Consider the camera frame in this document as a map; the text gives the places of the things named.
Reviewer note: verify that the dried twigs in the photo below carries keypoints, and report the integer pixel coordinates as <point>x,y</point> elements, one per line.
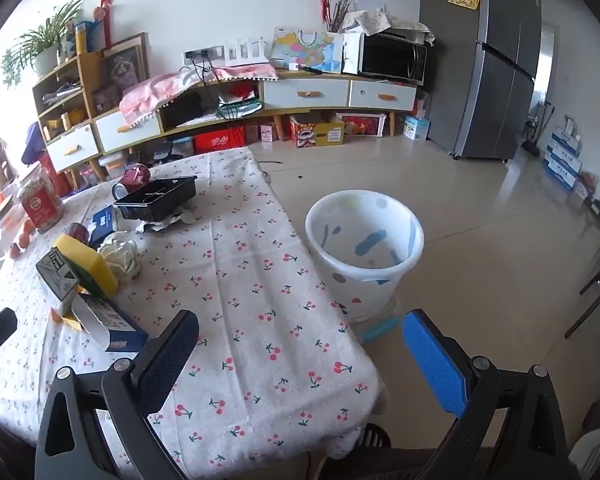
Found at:
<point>340,15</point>

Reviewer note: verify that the pink cloth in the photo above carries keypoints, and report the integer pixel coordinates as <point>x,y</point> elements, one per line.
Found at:
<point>155,92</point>

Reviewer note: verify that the stack of blue white boxes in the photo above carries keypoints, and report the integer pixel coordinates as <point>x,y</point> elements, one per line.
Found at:
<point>562,160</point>

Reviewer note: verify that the white box with red print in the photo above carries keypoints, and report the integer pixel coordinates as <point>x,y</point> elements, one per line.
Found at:
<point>362,125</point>

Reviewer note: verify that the grey refrigerator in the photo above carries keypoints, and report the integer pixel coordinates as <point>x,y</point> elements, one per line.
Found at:
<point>485,85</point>

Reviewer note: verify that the wooden cabinet with white drawers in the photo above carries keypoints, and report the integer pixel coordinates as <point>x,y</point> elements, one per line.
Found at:
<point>305,95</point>

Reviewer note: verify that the red bag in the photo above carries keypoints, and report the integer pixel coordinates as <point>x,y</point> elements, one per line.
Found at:
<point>55,177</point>

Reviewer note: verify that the cherry print tablecloth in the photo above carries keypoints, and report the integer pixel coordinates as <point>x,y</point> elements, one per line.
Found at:
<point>260,240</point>

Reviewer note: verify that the green potted plant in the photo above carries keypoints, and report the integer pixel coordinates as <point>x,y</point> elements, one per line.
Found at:
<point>45,40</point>

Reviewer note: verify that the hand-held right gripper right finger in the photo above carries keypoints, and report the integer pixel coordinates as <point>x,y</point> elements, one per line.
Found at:
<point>432,355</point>

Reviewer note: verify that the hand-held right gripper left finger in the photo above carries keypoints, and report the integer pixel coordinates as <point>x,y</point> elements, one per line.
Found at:
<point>167,360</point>

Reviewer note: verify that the glass jar with oranges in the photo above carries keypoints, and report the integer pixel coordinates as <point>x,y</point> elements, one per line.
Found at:
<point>15,230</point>

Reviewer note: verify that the yellow printed cardboard box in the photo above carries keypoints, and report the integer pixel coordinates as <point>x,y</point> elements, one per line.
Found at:
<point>320,132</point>

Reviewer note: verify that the white dotted plastic bin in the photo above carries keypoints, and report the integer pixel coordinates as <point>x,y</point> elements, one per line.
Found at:
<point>360,290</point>

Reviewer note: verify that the small blue white box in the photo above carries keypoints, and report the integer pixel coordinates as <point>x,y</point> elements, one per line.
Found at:
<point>416,127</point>

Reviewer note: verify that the blue carton box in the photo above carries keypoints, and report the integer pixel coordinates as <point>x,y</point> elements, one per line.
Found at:
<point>125,340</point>

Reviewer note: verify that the black chair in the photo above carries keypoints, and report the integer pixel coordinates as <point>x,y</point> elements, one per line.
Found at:
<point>597,280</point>

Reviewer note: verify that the yellow sponge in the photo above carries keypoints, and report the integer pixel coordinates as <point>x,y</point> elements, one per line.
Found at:
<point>87,260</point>

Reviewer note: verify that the broom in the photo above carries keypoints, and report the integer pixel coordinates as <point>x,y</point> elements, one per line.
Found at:
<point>532,145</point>

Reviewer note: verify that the grey carton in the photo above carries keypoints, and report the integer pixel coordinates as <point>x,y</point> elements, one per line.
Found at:
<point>55,275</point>

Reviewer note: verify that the green white bag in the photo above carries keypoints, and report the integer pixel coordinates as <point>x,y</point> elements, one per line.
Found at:
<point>240,109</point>

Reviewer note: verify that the floral cloth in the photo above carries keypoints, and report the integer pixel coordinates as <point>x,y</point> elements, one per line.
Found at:
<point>375,22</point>

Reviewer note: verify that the red drinks can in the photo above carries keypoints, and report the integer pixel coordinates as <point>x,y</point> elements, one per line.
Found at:
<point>77,232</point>

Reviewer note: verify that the white rack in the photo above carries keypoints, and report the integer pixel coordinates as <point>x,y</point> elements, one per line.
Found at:
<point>245,52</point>

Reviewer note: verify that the white power strip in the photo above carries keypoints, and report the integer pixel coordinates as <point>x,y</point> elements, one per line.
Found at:
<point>202,55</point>

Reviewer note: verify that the yellow snack wrapper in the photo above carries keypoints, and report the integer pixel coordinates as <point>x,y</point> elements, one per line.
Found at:
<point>65,319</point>

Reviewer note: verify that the cream paper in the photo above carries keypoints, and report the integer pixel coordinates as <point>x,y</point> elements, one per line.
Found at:
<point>120,257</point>

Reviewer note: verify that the map print paper bag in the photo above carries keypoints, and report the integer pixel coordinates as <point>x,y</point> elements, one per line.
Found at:
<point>305,50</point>

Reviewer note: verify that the black plastic tray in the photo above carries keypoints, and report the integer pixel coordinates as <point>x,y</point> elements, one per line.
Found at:
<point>155,205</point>

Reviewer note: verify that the black microwave oven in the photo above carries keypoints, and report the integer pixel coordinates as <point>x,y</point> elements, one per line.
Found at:
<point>392,60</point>

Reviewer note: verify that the clear jar with red label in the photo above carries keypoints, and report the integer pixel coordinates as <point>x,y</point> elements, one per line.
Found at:
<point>40,200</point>

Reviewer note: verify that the foil wrapper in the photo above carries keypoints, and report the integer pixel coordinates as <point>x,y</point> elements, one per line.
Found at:
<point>180,219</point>

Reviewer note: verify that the crushed red can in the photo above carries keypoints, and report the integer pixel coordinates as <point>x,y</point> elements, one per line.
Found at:
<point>136,176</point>

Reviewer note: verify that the small pink box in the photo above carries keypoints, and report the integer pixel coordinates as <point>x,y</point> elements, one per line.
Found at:
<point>267,132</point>

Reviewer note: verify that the purple bag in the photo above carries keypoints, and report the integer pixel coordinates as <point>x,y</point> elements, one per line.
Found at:
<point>32,145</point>

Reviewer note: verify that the framed picture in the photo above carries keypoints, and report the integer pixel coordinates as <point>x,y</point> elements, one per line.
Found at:
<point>122,65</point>

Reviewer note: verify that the dark blue packet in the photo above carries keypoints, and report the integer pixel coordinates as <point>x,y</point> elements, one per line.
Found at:
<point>101,222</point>

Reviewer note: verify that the black electronic box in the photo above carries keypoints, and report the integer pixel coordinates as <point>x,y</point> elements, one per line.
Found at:
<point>182,110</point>

